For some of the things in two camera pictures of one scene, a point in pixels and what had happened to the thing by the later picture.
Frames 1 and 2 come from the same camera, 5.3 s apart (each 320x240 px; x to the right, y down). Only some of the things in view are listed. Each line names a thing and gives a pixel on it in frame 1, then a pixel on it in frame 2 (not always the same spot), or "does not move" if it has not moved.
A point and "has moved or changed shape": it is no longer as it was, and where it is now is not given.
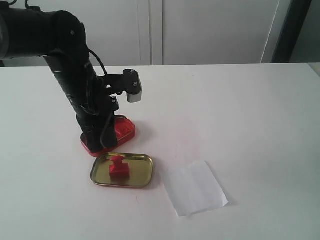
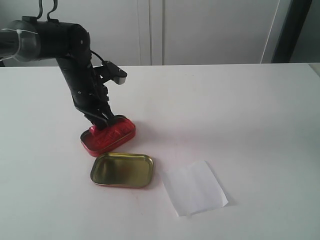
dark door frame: [291, 31] does not move
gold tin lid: [141, 170] does not move
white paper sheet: [193, 187] does not move
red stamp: [119, 171] has moved or changed shape
